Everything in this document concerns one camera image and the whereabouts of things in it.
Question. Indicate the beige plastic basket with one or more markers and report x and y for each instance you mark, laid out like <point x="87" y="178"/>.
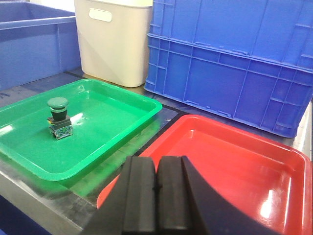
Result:
<point x="113" y="39"/>

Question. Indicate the green plastic tray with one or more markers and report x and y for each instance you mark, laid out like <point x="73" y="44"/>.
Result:
<point x="102" y="115"/>

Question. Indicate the red plastic tray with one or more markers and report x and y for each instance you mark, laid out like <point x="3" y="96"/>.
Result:
<point x="266" y="180"/>

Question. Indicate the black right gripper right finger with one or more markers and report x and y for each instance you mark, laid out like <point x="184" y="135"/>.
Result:
<point x="188" y="205"/>

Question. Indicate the blue crate upper stacked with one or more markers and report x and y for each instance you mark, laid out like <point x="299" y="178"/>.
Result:
<point x="274" y="30"/>

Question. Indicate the blue crate stacked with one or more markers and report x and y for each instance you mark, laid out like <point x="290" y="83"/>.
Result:
<point x="274" y="30"/>
<point x="260" y="94"/>

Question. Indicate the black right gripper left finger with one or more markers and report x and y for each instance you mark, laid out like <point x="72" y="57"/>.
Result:
<point x="130" y="207"/>

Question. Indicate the green push button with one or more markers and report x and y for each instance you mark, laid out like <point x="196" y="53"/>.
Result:
<point x="59" y="122"/>

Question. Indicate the blue bin beside trays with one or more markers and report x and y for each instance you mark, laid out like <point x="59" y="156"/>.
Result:
<point x="36" y="42"/>

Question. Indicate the blue crate lower stacked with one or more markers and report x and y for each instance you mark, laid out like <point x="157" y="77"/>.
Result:
<point x="260" y="94"/>

